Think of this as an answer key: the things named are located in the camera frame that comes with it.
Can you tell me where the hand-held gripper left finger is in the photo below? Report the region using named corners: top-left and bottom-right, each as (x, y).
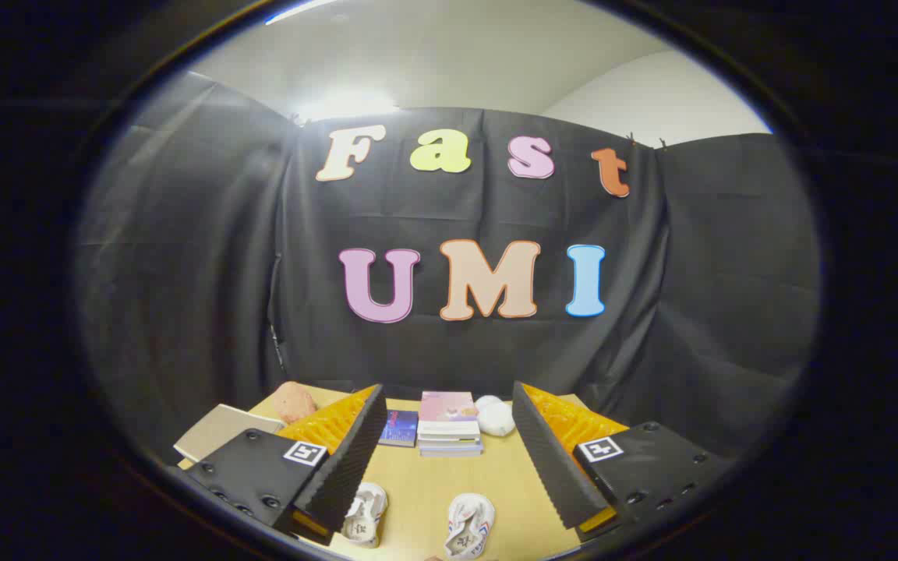
top-left (184, 383), bottom-right (389, 546)

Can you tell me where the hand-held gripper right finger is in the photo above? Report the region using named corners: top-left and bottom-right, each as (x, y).
top-left (511, 380), bottom-right (730, 542)

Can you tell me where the white canvas shoe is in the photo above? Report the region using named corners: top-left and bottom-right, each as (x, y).
top-left (444, 493), bottom-right (496, 560)
top-left (340, 482), bottom-right (389, 549)

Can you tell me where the beige fabric storage box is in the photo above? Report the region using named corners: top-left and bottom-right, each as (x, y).
top-left (174, 404), bottom-right (286, 464)

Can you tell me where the blue cover book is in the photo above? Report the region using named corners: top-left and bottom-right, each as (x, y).
top-left (378, 410), bottom-right (419, 448)

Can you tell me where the white plush ball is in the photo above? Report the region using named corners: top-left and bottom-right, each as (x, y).
top-left (475, 395), bottom-right (516, 437)

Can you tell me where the pink plush toy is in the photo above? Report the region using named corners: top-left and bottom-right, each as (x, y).
top-left (272, 381), bottom-right (317, 425)

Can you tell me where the grey cover book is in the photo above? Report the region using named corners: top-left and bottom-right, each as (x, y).
top-left (418, 438), bottom-right (484, 457)

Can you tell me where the white cover book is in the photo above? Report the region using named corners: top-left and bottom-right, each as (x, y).
top-left (416, 421), bottom-right (482, 443)

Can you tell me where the pink cover book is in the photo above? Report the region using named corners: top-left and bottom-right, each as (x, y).
top-left (418, 390), bottom-right (480, 425)

